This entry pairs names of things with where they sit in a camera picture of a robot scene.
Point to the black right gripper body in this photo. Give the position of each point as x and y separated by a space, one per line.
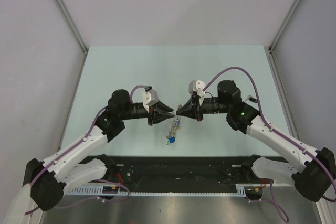
208 106

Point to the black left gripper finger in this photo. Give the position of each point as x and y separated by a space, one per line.
162 108
160 117

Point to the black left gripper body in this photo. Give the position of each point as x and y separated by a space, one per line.
143 113

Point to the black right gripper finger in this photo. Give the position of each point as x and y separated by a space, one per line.
187 114
187 108

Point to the metal keyring with coloured tags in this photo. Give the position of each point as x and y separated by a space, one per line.
175 126

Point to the black key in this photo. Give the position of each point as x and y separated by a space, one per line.
251 99

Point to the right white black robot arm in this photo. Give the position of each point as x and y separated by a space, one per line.
310 170

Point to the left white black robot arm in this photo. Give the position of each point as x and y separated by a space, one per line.
52 177

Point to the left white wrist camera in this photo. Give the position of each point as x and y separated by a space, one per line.
149 98

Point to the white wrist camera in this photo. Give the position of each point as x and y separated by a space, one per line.
149 98
197 86

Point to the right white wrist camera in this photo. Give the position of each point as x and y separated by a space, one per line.
197 86

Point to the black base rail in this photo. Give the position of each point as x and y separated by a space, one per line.
180 174

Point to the white slotted cable duct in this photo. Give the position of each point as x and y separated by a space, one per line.
109 190

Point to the aluminium frame post left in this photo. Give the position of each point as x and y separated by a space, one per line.
60 4

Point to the aluminium frame post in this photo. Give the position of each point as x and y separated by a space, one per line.
60 4
284 25

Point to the aluminium frame post right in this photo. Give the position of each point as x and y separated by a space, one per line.
284 25

